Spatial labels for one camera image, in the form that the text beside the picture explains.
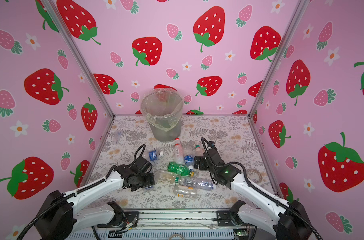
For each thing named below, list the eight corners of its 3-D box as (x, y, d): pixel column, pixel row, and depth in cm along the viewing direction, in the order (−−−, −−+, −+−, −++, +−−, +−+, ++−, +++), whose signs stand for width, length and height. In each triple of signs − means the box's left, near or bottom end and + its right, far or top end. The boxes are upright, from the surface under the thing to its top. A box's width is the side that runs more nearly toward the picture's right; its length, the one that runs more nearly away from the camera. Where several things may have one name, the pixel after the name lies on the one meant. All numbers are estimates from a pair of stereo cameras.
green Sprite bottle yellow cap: (167, 171, 92) (166, 167, 88) (170, 164, 96) (170, 160, 91) (191, 181, 88) (191, 178, 84) (194, 174, 91) (194, 170, 87)
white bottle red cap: (175, 165, 94) (175, 162, 91) (174, 141, 106) (173, 138, 103) (184, 164, 94) (184, 161, 91) (182, 140, 106) (181, 137, 103)
